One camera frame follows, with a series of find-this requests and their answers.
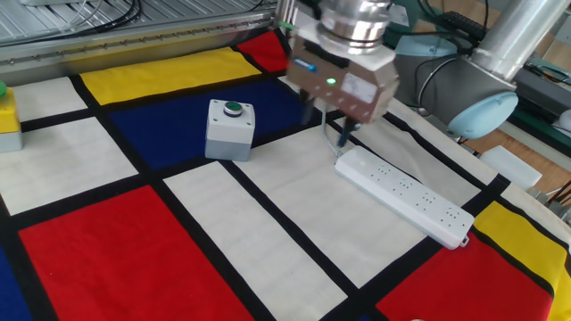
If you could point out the silver Schunk gripper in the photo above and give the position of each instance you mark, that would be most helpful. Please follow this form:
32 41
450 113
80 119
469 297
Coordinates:
321 76

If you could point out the white power strip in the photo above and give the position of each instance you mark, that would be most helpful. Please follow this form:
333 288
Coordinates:
401 191

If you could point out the silver UR5 robot arm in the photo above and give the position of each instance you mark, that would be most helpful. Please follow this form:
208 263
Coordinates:
468 84

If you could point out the grey box with green button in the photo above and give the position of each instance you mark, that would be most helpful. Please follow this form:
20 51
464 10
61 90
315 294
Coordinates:
229 134

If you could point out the yellow box green mushroom button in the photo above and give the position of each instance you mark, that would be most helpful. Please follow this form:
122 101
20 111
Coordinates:
9 120

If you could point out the black computer keyboard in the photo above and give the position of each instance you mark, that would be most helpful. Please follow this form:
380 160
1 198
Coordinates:
464 26

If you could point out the colourful Mondrian pattern cloth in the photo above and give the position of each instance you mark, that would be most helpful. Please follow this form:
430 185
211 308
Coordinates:
178 223

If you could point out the white translucent plastic box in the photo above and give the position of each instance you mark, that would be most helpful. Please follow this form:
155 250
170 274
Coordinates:
508 167

